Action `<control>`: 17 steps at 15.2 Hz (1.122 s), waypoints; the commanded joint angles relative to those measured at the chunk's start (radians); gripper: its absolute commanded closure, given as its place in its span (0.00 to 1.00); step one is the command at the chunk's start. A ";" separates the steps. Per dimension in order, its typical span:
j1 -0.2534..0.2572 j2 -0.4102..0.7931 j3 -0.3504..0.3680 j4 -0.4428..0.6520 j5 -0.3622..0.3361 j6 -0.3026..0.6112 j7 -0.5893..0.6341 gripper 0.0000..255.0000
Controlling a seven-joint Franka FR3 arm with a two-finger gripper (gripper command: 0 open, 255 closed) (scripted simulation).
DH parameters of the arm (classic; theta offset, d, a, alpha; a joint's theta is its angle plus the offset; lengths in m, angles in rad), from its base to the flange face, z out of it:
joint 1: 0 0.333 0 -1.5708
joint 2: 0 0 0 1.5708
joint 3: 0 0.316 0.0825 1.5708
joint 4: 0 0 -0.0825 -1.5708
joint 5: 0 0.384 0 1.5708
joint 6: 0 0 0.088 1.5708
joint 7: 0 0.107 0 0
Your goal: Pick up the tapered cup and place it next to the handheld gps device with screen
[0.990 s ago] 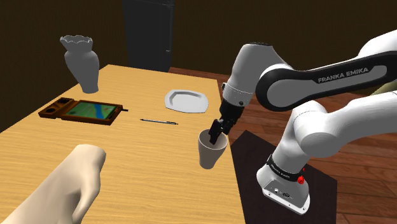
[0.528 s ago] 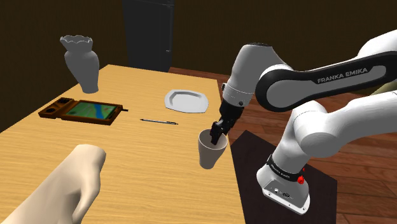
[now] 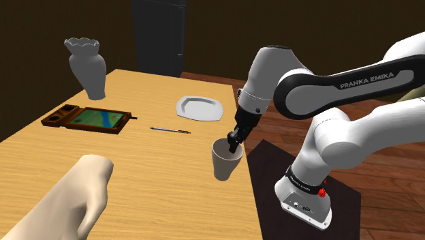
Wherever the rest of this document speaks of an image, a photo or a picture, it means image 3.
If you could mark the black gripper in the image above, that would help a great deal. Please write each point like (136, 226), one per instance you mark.
(246, 120)

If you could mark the beige cup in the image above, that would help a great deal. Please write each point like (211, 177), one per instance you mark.
(224, 166)

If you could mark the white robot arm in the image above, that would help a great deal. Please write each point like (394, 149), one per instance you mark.
(332, 89)

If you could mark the white octagonal plate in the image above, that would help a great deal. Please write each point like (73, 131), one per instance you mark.
(200, 108)

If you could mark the dark blue pen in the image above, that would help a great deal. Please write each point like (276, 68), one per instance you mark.
(170, 130)

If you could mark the dark robot stand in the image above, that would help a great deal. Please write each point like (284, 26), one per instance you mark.
(275, 212)

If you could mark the brown wooden tray with picture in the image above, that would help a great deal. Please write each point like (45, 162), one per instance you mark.
(87, 119)

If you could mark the grey scalloped vase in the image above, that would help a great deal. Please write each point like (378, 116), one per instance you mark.
(88, 69)

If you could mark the cream curved sculpture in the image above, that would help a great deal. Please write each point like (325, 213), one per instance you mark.
(63, 202)

